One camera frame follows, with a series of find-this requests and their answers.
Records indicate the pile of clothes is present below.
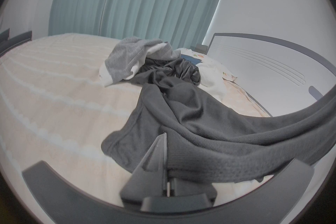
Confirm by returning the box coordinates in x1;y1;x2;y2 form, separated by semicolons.
99;37;228;103

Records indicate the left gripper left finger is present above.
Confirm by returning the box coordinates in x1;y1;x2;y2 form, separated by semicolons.
120;133;168;203

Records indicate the black T-shirt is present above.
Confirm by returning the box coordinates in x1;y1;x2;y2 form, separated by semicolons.
102;81;336;184

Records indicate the grey bedside table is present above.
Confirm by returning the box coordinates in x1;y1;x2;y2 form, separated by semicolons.
190;44;208;56

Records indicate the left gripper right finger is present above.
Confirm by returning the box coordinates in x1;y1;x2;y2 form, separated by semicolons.
169;177;218;204

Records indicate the bed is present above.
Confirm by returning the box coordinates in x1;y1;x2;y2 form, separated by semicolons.
0;32;336;208

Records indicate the white printed pillow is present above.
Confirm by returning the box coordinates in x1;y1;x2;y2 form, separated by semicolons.
174;47;238;82

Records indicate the black chest of drawers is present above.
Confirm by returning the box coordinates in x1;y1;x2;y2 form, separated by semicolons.
0;29;33;57

